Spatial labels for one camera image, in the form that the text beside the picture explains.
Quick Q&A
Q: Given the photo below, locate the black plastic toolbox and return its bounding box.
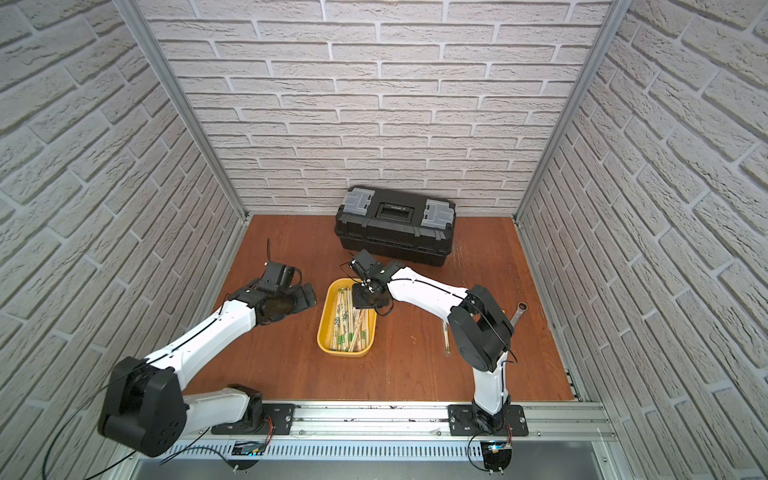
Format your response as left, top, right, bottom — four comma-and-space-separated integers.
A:
334, 186, 457, 267

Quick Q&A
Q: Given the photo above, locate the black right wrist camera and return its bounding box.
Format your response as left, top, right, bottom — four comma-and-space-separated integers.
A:
349, 249, 384, 282

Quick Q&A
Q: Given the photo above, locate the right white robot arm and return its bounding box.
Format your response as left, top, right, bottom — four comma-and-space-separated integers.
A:
350, 261, 514, 429

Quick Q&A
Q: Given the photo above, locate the yellow plastic storage box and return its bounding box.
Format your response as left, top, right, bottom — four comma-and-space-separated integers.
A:
317, 278, 377, 358

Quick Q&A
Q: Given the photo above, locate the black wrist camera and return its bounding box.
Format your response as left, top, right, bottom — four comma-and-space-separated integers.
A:
257, 261, 296, 295
349, 249, 384, 282

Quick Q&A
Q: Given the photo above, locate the aluminium frame post right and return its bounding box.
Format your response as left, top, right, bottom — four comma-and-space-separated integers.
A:
513, 0, 632, 225

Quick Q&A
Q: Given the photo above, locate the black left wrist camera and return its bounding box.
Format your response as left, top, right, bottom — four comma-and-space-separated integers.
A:
257, 261, 296, 295

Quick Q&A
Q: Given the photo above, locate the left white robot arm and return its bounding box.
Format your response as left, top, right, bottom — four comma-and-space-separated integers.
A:
97, 284, 316, 457

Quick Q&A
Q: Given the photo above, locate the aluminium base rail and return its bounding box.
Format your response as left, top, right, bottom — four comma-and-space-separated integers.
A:
101, 400, 631, 480

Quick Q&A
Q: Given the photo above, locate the metal wrench yellow handle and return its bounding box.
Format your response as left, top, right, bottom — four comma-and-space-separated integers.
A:
509, 302, 528, 328

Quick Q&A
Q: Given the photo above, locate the green panda chopsticks pair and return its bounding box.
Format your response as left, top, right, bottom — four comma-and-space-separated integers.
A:
442, 322, 451, 357

